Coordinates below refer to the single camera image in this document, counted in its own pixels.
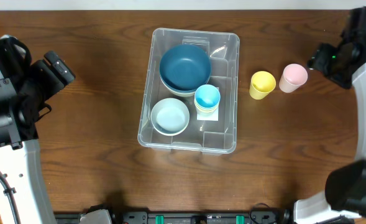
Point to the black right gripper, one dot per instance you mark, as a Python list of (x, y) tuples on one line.
[(327, 63)]

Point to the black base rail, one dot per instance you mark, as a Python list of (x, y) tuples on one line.
[(195, 218)]

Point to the light blue plastic cup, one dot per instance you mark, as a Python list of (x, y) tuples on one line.
[(207, 96)]

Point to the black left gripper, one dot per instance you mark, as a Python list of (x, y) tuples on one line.
[(59, 68)]

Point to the clear plastic storage container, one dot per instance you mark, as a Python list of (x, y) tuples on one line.
[(210, 137)]

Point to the cream plastic cup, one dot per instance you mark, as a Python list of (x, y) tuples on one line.
[(206, 114)]

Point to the dark blue bowl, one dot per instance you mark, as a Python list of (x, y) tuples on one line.
[(182, 62), (189, 81)]

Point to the beige plastic bowl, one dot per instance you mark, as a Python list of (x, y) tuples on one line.
[(178, 93)]

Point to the grey plastic bowl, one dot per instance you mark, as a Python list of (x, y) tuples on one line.
[(170, 117)]

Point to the pink plastic cup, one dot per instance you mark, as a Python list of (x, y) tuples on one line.
[(294, 76)]

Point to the yellow plastic cup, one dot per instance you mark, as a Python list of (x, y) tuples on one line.
[(261, 84), (203, 109)]

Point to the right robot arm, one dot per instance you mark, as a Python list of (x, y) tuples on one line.
[(344, 196)]

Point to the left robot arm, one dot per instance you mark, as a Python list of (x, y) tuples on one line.
[(23, 194)]

